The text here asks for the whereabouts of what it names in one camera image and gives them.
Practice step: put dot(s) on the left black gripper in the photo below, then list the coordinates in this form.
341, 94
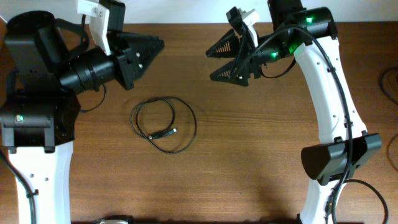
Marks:
130, 66

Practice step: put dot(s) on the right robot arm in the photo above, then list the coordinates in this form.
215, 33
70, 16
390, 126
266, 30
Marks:
310, 37

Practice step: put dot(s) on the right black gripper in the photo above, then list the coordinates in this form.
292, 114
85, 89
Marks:
246, 62

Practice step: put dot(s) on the black device at table edge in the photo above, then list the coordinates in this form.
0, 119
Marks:
115, 219

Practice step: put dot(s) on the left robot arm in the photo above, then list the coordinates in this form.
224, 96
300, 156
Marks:
54, 64

